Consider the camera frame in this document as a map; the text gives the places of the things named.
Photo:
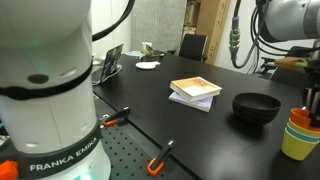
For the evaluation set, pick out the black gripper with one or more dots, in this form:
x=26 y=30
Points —
x=310 y=97

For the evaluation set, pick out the orange plastic cup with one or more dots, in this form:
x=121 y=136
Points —
x=301 y=118

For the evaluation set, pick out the yellow cup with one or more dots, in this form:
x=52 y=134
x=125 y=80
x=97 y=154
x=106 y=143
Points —
x=304 y=131
x=296 y=148

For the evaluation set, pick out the blue plastic cup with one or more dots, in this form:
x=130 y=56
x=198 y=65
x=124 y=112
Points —
x=301 y=136

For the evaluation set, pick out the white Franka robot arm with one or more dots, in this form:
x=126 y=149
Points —
x=47 y=97

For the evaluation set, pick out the black office chair right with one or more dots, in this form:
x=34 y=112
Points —
x=292 y=78

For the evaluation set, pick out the black office chair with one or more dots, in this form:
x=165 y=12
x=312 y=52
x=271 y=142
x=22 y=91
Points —
x=292 y=78
x=193 y=46

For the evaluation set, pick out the black bowl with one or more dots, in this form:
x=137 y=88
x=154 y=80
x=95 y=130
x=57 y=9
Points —
x=255 y=108

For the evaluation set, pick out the grey office chair back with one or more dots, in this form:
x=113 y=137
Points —
x=262 y=67

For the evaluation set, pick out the white book underneath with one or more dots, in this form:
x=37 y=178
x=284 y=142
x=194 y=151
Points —
x=203 y=105

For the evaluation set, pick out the orange cover book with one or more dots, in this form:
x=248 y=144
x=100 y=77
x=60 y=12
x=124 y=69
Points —
x=194 y=89

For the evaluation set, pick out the black office chair far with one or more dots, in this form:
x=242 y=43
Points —
x=193 y=46

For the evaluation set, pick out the cardboard box tall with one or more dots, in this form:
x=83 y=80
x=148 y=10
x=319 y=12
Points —
x=211 y=21

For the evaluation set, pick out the near black orange clamp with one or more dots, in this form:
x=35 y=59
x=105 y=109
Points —
x=157 y=163

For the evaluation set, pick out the black orange clamp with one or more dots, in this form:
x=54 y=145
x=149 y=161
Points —
x=112 y=120
x=157 y=163

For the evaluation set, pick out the white paper plate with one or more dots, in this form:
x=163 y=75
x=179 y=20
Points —
x=147 y=65

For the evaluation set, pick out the items pile on table end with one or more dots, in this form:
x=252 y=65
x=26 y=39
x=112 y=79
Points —
x=146 y=51

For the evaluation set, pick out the far black orange clamp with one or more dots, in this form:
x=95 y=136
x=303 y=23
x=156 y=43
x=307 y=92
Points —
x=112 y=120

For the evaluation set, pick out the open laptop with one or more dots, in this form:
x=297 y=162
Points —
x=110 y=66

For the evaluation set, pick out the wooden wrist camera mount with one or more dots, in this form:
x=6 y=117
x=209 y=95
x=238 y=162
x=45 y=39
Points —
x=297 y=64

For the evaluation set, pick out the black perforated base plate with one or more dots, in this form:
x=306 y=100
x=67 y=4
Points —
x=129 y=161

